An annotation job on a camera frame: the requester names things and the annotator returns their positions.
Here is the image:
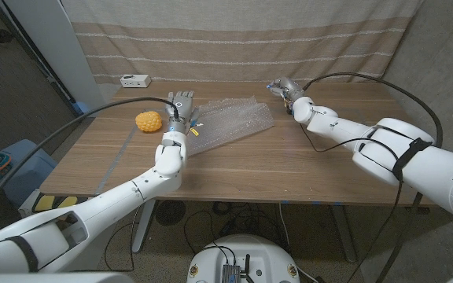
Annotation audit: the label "white base with yellow pads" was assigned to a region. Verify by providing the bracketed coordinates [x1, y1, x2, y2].
[17, 188, 90, 217]

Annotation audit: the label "tangled black floor cables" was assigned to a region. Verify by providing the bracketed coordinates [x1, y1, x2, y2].
[182, 200, 290, 255]

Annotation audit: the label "yellow bumpy sponge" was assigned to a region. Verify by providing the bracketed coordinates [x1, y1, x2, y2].
[134, 111, 164, 134]

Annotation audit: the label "grey electronics module on torso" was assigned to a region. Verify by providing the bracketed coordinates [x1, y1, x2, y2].
[221, 263, 242, 283]

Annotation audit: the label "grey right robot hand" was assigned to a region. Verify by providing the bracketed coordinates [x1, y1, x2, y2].
[266, 76, 305, 104]

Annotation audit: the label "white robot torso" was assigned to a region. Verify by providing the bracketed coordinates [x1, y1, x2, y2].
[186, 233, 301, 283]

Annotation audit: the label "blue plastic bin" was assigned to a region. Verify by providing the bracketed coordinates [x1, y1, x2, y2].
[0, 138, 58, 209]

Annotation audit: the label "white table leg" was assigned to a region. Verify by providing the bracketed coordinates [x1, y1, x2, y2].
[131, 199, 157, 253]

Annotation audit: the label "clear bubble wrap sheet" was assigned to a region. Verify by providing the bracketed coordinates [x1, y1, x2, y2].
[186, 95, 275, 157]

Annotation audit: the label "grey table leg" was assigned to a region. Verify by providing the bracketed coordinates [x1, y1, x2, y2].
[330, 204, 357, 263]

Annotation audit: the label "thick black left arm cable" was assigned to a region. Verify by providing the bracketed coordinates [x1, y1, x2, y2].
[0, 97, 180, 237]

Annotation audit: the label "round black floor fan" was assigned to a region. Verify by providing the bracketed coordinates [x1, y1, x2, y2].
[155, 199, 187, 227]

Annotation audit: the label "beige striped curtain backdrop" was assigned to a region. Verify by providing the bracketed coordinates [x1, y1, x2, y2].
[60, 0, 424, 86]

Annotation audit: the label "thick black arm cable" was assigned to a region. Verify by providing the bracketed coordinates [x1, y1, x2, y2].
[0, 97, 180, 237]
[301, 72, 444, 283]

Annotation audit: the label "white power strip box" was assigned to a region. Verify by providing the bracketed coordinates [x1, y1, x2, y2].
[120, 74, 152, 89]

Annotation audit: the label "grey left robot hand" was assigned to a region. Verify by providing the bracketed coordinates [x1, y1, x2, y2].
[166, 90, 200, 137]

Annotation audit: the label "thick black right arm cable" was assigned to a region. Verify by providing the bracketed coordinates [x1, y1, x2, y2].
[301, 72, 444, 283]

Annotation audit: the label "white door frame pillar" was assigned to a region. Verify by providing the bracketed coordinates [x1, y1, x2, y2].
[4, 0, 105, 118]

